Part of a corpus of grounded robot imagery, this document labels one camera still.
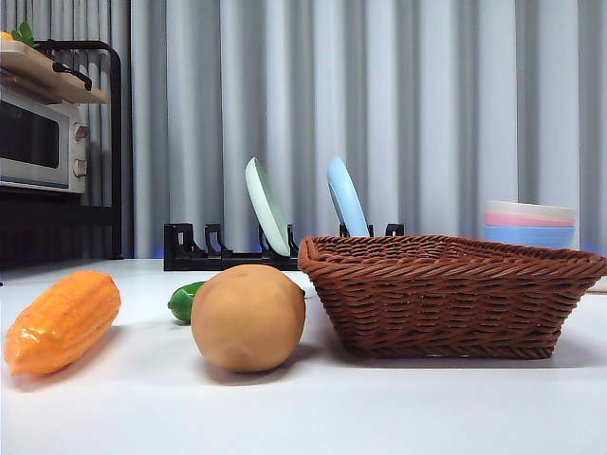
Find black metal shelf frame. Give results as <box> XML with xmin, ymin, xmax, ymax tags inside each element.
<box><xmin>0</xmin><ymin>40</ymin><xmax>124</xmax><ymax>288</ymax></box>

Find light blue plate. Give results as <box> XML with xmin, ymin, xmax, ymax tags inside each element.
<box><xmin>326</xmin><ymin>156</ymin><xmax>373</xmax><ymax>238</ymax></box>

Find green toy cucumber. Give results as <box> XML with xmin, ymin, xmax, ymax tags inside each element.
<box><xmin>167</xmin><ymin>281</ymin><xmax>307</xmax><ymax>326</ymax></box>

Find pink bowl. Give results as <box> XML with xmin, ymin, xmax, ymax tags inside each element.
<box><xmin>484</xmin><ymin>211</ymin><xmax>577</xmax><ymax>228</ymax></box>

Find black dish rack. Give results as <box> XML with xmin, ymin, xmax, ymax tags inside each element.
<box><xmin>163</xmin><ymin>222</ymin><xmax>405</xmax><ymax>272</ymax></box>

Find grey pleated curtain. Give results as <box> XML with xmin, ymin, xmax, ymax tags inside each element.
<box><xmin>0</xmin><ymin>0</ymin><xmax>607</xmax><ymax>261</ymax></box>

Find green leaves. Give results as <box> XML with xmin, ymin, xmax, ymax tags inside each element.
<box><xmin>11</xmin><ymin>21</ymin><xmax>38</xmax><ymax>48</ymax></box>

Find wooden tray with black handle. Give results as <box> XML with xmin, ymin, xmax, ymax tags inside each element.
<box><xmin>0</xmin><ymin>39</ymin><xmax>113</xmax><ymax>104</ymax></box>

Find brown toy potato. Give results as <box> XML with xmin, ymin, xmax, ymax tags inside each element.
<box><xmin>190</xmin><ymin>264</ymin><xmax>307</xmax><ymax>373</ymax></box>

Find orange toy corn cob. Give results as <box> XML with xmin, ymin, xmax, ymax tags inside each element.
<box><xmin>4</xmin><ymin>270</ymin><xmax>122</xmax><ymax>377</ymax></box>

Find silver toaster oven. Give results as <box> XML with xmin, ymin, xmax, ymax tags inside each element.
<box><xmin>0</xmin><ymin>87</ymin><xmax>91</xmax><ymax>195</ymax></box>

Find pale green plate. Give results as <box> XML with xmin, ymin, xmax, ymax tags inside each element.
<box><xmin>245</xmin><ymin>156</ymin><xmax>292</xmax><ymax>257</ymax></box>

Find brown wicker basket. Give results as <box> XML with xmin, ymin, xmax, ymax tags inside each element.
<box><xmin>297</xmin><ymin>233</ymin><xmax>607</xmax><ymax>360</ymax></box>

